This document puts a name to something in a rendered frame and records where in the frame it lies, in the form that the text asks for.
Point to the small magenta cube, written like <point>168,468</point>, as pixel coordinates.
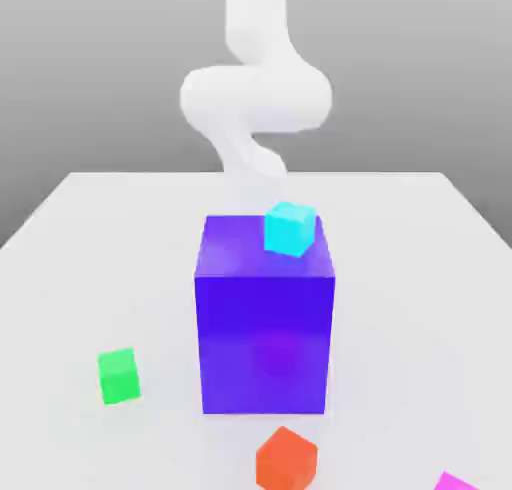
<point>456,482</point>

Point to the small cyan cube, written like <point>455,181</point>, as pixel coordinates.
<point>288,230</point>

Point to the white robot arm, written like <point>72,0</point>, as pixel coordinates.
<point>256,98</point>

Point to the small green cube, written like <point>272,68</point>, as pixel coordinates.
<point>118,376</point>

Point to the large purple box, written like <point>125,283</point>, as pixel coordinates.
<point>264,338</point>

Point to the small orange cube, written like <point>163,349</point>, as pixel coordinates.
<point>286,460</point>

